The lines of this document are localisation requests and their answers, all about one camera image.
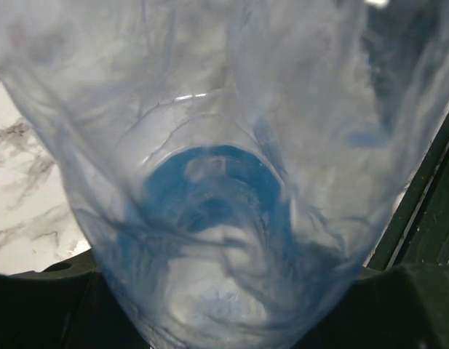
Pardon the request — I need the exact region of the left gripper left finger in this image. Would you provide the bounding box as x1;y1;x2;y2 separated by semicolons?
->
0;251;144;348

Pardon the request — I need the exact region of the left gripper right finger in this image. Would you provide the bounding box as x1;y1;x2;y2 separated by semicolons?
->
314;265;449;348

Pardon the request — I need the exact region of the clear bottle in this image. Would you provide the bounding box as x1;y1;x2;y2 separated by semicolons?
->
0;1;449;348

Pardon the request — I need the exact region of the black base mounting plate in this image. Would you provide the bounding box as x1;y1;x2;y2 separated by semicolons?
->
364;124;449;273

